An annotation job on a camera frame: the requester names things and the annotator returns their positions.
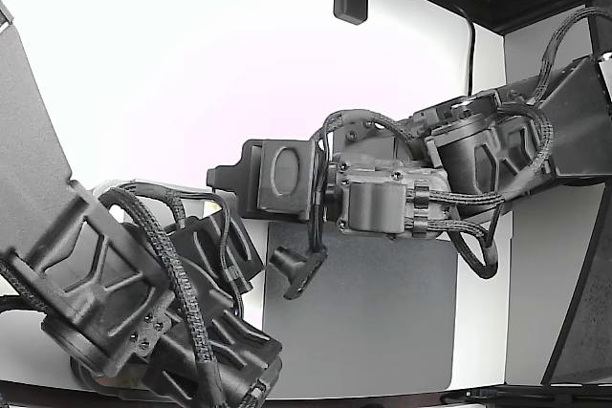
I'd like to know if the dark textured side panel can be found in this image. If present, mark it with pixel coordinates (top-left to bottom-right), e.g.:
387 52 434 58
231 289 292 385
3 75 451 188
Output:
541 185 612 386

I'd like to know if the thin black cable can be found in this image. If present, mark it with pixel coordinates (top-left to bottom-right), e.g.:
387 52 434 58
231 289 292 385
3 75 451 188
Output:
448 1 478 97

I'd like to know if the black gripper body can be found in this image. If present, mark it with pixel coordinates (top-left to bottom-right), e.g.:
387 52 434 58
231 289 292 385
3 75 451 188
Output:
237 139 320 224

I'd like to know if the braided black cable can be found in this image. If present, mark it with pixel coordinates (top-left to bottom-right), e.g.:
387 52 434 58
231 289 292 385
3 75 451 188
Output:
315 109 422 142
537 6 612 103
448 214 502 281
95 185 230 408
405 106 556 237

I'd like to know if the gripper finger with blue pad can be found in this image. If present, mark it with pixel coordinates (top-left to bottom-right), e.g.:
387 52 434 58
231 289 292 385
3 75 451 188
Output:
206 164 242 191

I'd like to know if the black camera cable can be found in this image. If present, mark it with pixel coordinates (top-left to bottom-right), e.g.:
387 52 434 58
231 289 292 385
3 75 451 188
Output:
308 138 332 256

